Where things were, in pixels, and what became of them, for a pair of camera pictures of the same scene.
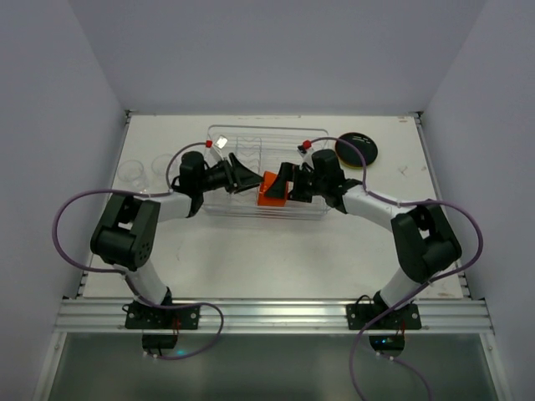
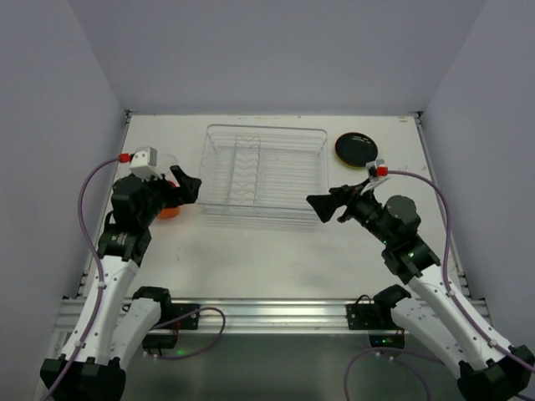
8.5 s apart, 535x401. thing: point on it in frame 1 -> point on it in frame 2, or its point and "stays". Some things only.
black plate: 349,155 stays
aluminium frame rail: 259,314 stays
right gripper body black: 295,182 -> 348,204
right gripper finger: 303,188 -> 325,205
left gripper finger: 245,186 -> 190,187
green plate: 354,167 stays
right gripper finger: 277,188 -> 347,190
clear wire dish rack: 262,151 stays
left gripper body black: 230,176 -> 168,190
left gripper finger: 243,175 -> 161,182
